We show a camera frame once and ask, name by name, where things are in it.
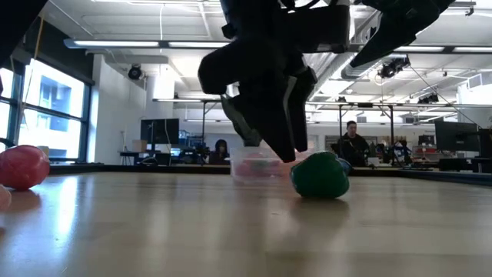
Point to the blue round object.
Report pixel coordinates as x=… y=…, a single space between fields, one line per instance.
x=346 y=165

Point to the small pink peach toy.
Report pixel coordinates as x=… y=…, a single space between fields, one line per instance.
x=4 y=198

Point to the green bell pepper toy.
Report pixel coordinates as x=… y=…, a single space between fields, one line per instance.
x=321 y=177

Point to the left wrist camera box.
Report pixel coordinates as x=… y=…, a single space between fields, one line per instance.
x=328 y=29

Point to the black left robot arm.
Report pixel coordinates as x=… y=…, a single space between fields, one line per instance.
x=15 y=23

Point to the black round ceiling device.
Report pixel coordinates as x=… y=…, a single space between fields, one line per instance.
x=135 y=72

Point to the person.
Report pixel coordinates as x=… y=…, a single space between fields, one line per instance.
x=353 y=148
x=220 y=154

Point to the black background robot arm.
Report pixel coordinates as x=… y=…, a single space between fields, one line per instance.
x=396 y=155

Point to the dark background desk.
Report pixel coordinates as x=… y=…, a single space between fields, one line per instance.
x=153 y=157

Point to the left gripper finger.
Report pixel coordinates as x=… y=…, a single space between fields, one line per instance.
x=301 y=107
x=273 y=115

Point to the black computer monitor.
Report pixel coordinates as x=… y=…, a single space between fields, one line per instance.
x=457 y=136
x=159 y=131

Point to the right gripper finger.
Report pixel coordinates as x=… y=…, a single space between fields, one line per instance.
x=380 y=36
x=396 y=40

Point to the long ceiling light bar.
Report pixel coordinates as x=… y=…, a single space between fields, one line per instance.
x=115 y=43

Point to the clear plastic tupperware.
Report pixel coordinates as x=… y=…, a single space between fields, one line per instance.
x=246 y=169

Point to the red bell pepper toy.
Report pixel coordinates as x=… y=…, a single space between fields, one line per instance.
x=23 y=167

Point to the brown cardboard box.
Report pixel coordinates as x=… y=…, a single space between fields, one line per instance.
x=139 y=146

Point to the white ceiling ducts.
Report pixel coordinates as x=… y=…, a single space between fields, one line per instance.
x=326 y=77

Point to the large glass window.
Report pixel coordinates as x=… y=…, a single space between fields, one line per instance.
x=54 y=115

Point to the black ceiling camera cluster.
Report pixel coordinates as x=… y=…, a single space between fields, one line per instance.
x=392 y=67

